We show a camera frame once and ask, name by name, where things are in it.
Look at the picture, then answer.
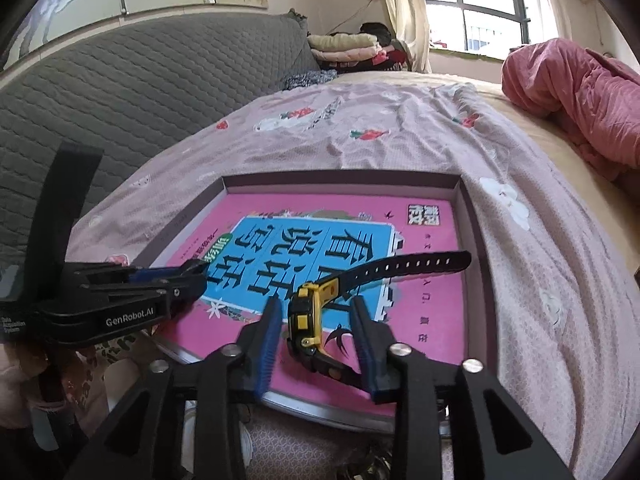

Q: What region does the floral pajama clothing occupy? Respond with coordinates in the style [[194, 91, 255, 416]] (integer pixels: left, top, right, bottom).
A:
[[62, 327, 161, 436]]

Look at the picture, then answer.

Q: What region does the dark patterned cloth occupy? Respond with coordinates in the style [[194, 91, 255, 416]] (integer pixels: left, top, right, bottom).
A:
[[284, 70, 339, 92]]

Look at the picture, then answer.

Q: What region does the cream curtain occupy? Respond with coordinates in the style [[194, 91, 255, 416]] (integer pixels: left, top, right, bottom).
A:
[[375, 0, 432, 74]]

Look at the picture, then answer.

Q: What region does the pink quilt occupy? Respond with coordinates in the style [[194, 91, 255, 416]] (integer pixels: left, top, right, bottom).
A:
[[501, 37, 640, 183]]

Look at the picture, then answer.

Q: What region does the pink strawberry print bedsheet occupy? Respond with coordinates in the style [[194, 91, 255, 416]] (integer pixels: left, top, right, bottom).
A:
[[65, 80, 640, 480]]

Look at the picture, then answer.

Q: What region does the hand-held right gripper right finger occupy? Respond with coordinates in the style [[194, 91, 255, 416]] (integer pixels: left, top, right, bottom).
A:
[[348, 296, 576, 480]]

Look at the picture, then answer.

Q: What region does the person's left forearm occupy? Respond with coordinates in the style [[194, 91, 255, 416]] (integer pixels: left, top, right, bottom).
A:
[[0, 347, 53, 428]]

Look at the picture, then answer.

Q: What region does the pink folded blanket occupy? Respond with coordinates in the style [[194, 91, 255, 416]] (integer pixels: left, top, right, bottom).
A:
[[312, 45, 387, 67]]

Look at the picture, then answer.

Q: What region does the shallow grey cardboard box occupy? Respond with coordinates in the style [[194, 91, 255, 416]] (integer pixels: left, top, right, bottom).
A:
[[145, 172, 501, 433]]

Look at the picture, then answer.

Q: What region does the grey quilted headboard cover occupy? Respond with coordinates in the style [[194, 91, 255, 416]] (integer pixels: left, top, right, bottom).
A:
[[0, 10, 321, 281]]

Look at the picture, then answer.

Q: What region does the black cloth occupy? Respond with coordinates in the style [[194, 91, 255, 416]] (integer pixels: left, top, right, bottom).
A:
[[360, 22, 396, 43]]

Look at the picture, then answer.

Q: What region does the cream folded blanket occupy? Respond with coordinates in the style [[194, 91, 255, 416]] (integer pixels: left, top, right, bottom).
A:
[[306, 33, 381, 53]]

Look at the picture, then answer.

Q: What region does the black red garment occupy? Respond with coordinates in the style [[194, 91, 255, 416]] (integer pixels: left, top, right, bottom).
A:
[[370, 40, 417, 73]]

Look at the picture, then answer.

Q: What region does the black yellow wrist watch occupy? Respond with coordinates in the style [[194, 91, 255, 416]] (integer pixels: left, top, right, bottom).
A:
[[287, 250, 473, 391]]

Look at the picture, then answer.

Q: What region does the pink book with blue panel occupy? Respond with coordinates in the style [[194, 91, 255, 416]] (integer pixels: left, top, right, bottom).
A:
[[165, 192, 468, 418]]

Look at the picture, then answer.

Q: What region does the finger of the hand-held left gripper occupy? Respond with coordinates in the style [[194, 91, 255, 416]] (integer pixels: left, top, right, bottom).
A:
[[67, 259, 211, 287], [85, 282, 207, 317]]

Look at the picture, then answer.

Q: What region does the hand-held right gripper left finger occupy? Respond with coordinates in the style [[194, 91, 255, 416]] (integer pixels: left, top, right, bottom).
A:
[[65, 296, 286, 480]]

